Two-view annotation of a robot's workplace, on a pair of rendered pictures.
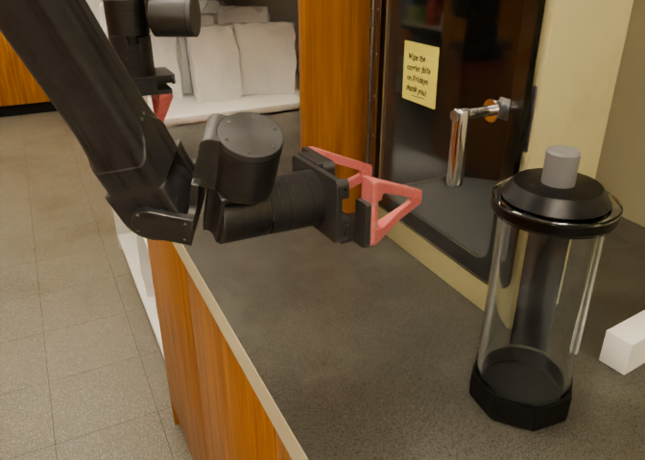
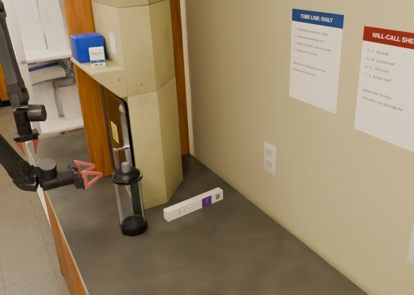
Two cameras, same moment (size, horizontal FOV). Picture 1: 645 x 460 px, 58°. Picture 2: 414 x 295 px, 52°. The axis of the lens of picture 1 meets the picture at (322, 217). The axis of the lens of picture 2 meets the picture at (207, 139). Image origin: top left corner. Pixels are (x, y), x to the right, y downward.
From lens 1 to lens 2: 1.09 m
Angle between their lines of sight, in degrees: 3
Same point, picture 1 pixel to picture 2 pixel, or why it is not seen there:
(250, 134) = (47, 164)
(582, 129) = (152, 151)
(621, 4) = (154, 117)
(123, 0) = (19, 112)
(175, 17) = (36, 116)
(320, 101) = (92, 137)
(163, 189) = (26, 178)
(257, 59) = not seen: hidden behind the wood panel
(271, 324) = (69, 214)
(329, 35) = (92, 115)
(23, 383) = not seen: outside the picture
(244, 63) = not seen: hidden behind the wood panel
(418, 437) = (100, 239)
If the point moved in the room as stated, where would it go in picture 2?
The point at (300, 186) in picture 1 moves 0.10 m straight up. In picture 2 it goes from (66, 174) to (61, 148)
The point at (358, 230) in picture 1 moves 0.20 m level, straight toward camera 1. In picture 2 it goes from (82, 185) to (63, 216)
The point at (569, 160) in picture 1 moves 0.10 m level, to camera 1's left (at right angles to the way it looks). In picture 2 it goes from (124, 166) to (95, 167)
